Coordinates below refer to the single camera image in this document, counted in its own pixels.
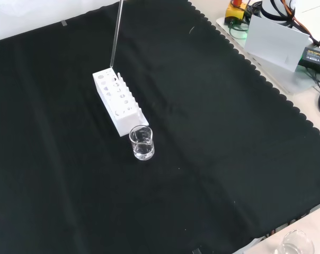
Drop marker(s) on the grey base plate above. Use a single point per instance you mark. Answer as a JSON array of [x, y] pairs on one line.
[[295, 82]]

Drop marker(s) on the black bench cloth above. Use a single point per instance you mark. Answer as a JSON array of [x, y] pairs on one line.
[[70, 172]]

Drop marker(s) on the pale board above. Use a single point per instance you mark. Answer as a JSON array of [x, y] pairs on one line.
[[274, 39]]

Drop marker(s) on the clear cloth clip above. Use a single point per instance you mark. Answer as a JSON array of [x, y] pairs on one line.
[[197, 251], [64, 23]]

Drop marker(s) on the yellow stop button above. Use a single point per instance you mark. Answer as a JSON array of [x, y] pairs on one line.
[[235, 12]]

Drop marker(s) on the large clear glass beaker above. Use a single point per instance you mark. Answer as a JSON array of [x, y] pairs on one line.
[[295, 244]]

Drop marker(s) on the small clear glass beaker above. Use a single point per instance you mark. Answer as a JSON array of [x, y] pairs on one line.
[[142, 148]]

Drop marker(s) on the clear glass rod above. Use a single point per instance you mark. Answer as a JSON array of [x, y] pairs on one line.
[[116, 34]]

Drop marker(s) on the black power adapter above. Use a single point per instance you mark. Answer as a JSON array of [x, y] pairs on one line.
[[315, 56]]

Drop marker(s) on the white test tube rack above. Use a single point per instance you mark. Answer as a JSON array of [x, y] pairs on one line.
[[123, 120]]

